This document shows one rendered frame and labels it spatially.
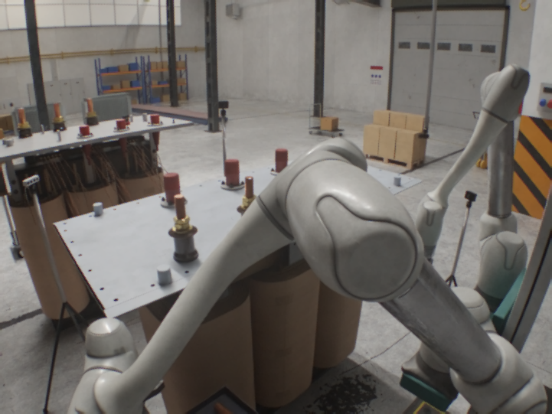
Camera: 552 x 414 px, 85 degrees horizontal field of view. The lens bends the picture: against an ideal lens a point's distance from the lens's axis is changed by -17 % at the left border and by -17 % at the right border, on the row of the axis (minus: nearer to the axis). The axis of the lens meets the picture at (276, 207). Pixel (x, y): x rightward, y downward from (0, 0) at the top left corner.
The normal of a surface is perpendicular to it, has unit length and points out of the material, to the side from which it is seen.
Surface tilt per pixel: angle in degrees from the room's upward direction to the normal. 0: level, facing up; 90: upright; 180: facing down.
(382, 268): 86
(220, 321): 90
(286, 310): 90
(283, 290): 90
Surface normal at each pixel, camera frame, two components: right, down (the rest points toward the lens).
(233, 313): 0.68, 0.28
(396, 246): 0.04, 0.36
